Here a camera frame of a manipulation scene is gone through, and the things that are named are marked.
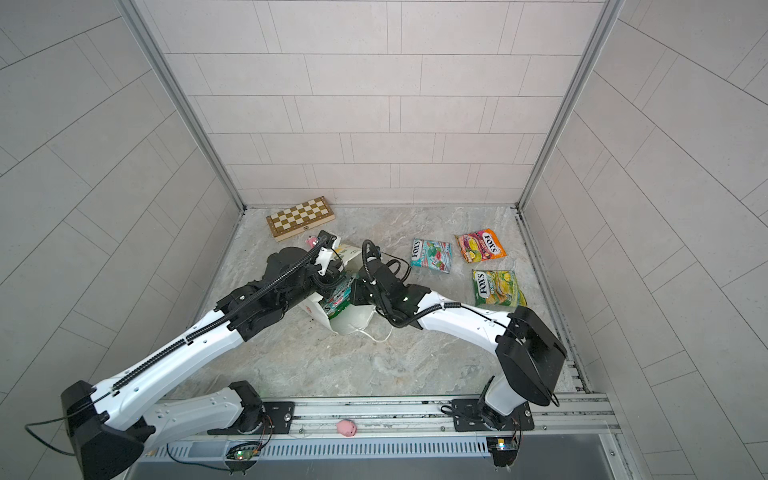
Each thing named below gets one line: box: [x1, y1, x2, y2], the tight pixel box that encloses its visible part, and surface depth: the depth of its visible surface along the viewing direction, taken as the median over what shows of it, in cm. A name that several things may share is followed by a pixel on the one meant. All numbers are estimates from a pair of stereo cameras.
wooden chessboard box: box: [266, 196, 336, 243], surface depth 111 cm
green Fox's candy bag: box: [472, 269, 528, 307], surface depth 93 cm
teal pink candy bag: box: [410, 238, 452, 274], surface depth 101 cm
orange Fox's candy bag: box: [456, 228, 508, 263], surface depth 104 cm
